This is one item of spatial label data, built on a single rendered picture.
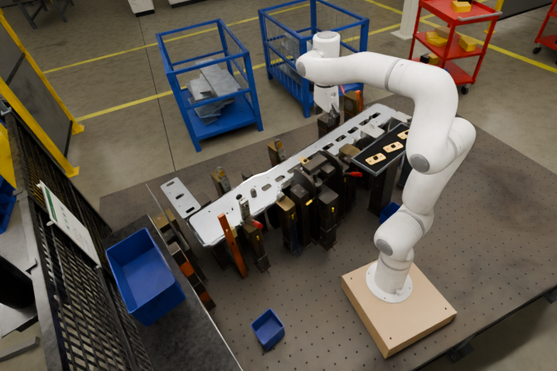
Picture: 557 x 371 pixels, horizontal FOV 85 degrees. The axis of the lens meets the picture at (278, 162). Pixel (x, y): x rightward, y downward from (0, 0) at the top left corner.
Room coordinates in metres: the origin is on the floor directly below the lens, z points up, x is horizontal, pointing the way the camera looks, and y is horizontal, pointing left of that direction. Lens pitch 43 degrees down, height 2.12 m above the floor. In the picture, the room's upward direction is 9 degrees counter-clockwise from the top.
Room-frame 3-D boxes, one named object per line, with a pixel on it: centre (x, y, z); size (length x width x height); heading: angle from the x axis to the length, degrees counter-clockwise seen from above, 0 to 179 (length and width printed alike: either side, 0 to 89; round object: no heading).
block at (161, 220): (0.89, 0.55, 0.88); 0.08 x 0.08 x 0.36; 33
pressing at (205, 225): (1.20, -0.16, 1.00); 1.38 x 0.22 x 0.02; 123
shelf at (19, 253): (0.49, 0.72, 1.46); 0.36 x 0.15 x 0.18; 33
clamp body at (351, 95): (1.67, -0.53, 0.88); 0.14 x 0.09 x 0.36; 33
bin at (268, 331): (0.47, 0.15, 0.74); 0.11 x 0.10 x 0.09; 123
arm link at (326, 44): (0.95, -0.20, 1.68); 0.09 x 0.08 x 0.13; 124
